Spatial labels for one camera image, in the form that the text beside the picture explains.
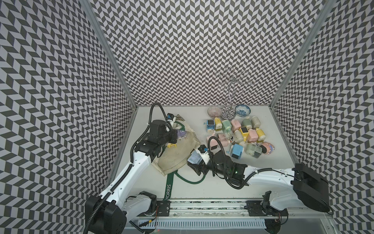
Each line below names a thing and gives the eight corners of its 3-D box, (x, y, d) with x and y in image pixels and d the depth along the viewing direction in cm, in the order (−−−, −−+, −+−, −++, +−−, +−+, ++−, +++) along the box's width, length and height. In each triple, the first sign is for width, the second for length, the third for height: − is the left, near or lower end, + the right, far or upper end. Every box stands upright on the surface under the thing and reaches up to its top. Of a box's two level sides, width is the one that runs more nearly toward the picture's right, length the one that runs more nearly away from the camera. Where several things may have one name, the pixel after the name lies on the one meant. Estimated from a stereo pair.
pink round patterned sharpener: (265, 156, 91) (268, 153, 87) (257, 148, 94) (260, 145, 91) (272, 151, 93) (276, 148, 90) (265, 143, 97) (267, 140, 93)
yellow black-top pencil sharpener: (240, 139, 99) (242, 133, 94) (238, 131, 103) (240, 126, 98) (246, 139, 99) (249, 133, 94) (244, 132, 103) (247, 126, 98)
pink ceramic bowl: (207, 118, 113) (208, 114, 109) (207, 110, 118) (207, 106, 115) (221, 118, 113) (222, 114, 109) (220, 110, 118) (221, 106, 115)
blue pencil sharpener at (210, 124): (206, 133, 103) (207, 127, 97) (206, 125, 108) (206, 119, 102) (214, 133, 103) (215, 127, 97) (213, 125, 108) (214, 119, 102)
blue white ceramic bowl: (235, 116, 114) (237, 112, 110) (233, 108, 119) (235, 104, 115) (249, 116, 114) (251, 112, 110) (247, 108, 119) (248, 104, 115)
